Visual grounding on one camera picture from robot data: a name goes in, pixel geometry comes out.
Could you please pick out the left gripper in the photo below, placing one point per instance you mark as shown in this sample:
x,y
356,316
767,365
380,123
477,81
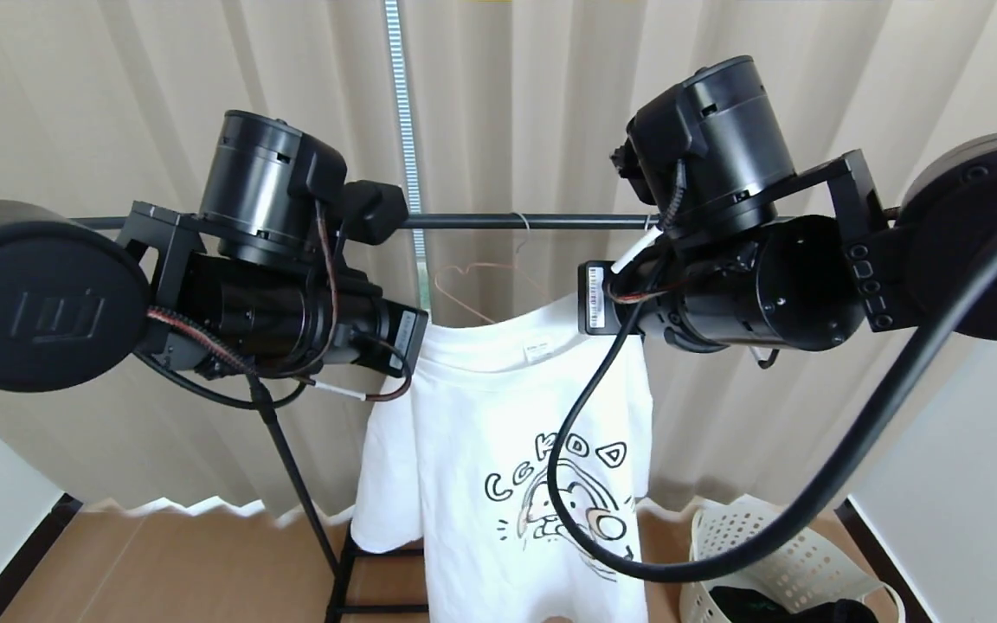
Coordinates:
x,y
273,311

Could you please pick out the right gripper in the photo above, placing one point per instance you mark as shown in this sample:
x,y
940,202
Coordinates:
x,y
749,285

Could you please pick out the pink clothes hanger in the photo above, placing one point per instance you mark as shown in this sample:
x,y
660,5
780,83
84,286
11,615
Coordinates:
x,y
455,303

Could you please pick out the white printed t-shirt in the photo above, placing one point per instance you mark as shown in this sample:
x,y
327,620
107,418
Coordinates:
x,y
464,415

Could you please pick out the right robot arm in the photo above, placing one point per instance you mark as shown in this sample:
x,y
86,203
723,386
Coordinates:
x,y
966,234

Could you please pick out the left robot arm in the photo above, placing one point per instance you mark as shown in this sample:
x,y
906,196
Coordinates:
x,y
31,294

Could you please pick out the black clothes rack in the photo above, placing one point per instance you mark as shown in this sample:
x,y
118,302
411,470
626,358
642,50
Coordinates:
x,y
481,221

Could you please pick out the white laundry basket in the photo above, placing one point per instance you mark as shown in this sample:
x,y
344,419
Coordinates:
x,y
810,554

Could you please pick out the beige curtain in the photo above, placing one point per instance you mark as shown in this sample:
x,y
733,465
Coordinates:
x,y
507,104

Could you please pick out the black garment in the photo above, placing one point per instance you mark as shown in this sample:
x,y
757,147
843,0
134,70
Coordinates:
x,y
810,610

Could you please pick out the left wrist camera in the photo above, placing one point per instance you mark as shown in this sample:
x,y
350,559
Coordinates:
x,y
373,212

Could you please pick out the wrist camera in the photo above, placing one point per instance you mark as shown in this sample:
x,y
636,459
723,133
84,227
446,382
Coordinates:
x,y
622,164
373,212

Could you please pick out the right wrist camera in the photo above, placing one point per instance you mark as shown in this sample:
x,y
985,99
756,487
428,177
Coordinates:
x,y
622,164

